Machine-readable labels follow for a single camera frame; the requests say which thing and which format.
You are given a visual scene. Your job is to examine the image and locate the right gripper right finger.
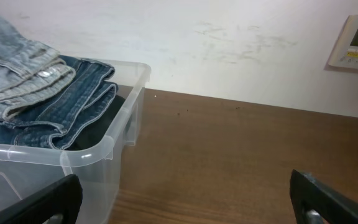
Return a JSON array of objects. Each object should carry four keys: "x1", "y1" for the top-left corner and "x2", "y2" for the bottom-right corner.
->
[{"x1": 290, "y1": 170, "x2": 358, "y2": 224}]

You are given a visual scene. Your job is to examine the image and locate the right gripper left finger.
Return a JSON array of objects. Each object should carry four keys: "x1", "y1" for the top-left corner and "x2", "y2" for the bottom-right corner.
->
[{"x1": 0, "y1": 174, "x2": 83, "y2": 224}]

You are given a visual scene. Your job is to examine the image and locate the dark blue jeans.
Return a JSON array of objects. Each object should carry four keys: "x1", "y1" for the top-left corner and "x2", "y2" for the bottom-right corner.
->
[{"x1": 0, "y1": 56, "x2": 119, "y2": 150}]

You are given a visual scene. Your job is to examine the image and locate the light blue jeans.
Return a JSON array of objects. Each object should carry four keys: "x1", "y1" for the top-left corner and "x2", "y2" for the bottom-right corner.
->
[{"x1": 0, "y1": 17, "x2": 76, "y2": 121}]

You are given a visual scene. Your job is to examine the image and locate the clear plastic storage bin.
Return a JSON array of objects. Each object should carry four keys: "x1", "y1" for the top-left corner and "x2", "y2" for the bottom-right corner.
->
[{"x1": 0, "y1": 60, "x2": 151, "y2": 223}]

